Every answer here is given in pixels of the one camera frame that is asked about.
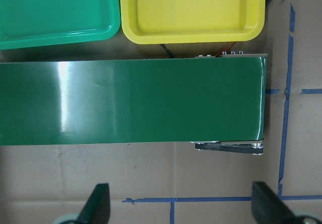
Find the green conveyor belt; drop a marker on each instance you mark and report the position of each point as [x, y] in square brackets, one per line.
[216, 103]

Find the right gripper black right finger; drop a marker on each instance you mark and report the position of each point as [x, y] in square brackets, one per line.
[267, 207]

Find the yellow plastic tray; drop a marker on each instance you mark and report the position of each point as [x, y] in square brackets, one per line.
[191, 21]

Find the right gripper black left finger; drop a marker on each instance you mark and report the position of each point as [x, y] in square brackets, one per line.
[97, 208]

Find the green plastic tray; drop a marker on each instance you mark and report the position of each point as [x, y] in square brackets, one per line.
[34, 23]

